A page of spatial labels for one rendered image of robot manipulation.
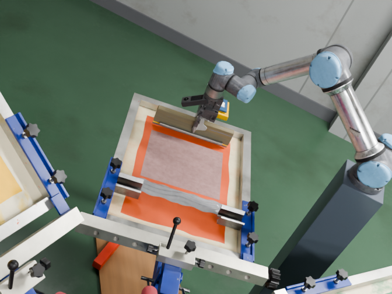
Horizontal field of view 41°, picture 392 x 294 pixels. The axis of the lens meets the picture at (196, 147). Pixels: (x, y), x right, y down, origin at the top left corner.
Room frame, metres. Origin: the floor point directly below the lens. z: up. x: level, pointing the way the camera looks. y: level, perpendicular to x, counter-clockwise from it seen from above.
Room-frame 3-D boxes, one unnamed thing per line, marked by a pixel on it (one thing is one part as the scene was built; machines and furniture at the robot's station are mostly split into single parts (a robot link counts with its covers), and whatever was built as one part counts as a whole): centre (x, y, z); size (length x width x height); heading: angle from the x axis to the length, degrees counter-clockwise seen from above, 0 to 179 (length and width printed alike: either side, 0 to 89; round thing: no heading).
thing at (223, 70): (1.89, 0.03, 1.31); 0.09 x 0.08 x 0.11; 72
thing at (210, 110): (1.89, 0.02, 1.15); 0.09 x 0.08 x 0.12; 101
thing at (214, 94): (1.90, 0.03, 1.23); 0.08 x 0.08 x 0.05
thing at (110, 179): (1.35, 0.23, 0.98); 0.30 x 0.05 x 0.07; 11
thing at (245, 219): (1.46, -0.31, 0.98); 0.30 x 0.05 x 0.07; 11
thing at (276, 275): (1.27, -0.43, 1.02); 0.07 x 0.06 x 0.07; 11
